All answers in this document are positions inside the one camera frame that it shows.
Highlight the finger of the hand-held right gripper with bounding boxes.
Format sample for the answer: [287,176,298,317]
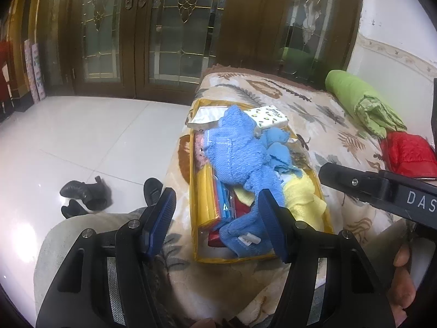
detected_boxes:
[318,162,393,210]

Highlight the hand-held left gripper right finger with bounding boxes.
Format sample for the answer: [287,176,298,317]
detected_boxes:
[258,189,397,328]

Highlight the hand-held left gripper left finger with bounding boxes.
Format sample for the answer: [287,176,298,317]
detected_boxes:
[36,187,177,328]

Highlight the yellow towel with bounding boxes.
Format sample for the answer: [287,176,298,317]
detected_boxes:
[283,178,327,233]

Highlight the clear plastic pack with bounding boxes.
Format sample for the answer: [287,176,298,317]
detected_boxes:
[290,143,313,175]

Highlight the yellow-trimmed clear storage bag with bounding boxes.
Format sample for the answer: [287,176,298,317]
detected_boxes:
[186,98,333,264]

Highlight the colourful striped packet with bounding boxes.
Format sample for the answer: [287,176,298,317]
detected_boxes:
[213,178,240,226]

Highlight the small blue cloth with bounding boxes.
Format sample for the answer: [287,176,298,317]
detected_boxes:
[259,130,303,178]

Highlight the blue towel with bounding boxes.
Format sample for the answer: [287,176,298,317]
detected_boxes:
[204,105,294,258]

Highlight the pink plush item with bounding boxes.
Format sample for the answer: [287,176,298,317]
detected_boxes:
[194,133,214,165]

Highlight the lemon print tissue box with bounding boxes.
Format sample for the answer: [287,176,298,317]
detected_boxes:
[245,106,290,137]

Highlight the white desiccant bag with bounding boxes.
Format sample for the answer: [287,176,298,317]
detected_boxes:
[186,106,229,130]

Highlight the person's right hand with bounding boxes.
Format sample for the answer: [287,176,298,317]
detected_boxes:
[387,242,419,315]

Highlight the person's left hand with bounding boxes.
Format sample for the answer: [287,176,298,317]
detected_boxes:
[191,317,240,328]

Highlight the black shoe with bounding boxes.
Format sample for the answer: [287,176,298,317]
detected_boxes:
[143,177,164,209]

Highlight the red quilted jacket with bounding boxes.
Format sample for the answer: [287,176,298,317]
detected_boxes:
[379,131,437,180]

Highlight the leaf print blanket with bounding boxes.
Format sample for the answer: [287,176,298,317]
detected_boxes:
[160,65,437,328]

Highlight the black ankle boot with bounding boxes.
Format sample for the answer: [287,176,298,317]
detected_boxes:
[61,200,90,219]
[60,176,113,210]

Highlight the green quilt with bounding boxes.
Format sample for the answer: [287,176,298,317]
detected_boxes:
[324,69,408,137]

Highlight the wooden glass-panel doors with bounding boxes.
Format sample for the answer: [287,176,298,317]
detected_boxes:
[0,0,364,99]

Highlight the printed flat box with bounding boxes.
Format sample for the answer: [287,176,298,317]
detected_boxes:
[23,39,36,105]
[31,43,46,101]

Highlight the red cabinet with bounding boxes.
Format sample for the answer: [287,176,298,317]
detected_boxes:
[0,41,11,86]

